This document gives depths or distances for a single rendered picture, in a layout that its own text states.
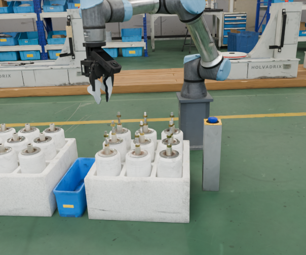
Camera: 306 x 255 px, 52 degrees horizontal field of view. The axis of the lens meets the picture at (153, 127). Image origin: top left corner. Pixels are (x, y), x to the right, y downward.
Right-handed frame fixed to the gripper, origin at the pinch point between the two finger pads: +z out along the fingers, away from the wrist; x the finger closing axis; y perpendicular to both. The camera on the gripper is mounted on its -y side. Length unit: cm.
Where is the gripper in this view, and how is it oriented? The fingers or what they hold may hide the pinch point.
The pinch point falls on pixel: (104, 99)
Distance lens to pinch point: 114.9
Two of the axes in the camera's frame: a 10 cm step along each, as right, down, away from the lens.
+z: 0.3, 9.4, 3.5
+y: -7.3, -2.2, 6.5
